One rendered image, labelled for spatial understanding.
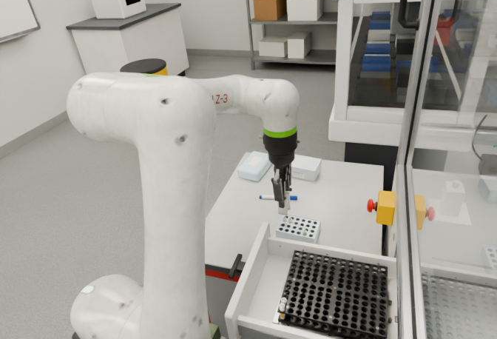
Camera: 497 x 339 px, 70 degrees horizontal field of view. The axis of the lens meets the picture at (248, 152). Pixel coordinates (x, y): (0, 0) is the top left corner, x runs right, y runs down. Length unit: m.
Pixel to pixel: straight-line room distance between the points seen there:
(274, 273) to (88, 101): 0.63
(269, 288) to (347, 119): 0.80
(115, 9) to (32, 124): 1.46
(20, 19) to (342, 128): 3.30
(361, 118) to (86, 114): 1.11
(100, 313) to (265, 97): 0.58
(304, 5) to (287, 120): 3.62
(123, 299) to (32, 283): 1.78
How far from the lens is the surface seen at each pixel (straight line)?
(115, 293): 0.76
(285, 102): 0.89
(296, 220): 1.18
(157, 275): 0.60
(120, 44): 4.03
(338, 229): 1.21
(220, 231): 1.22
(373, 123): 1.51
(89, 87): 0.63
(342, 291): 0.88
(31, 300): 2.41
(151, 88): 0.53
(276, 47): 4.80
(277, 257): 1.02
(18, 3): 4.12
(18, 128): 4.11
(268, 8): 4.66
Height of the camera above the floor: 1.60
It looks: 32 degrees down
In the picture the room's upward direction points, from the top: 6 degrees counter-clockwise
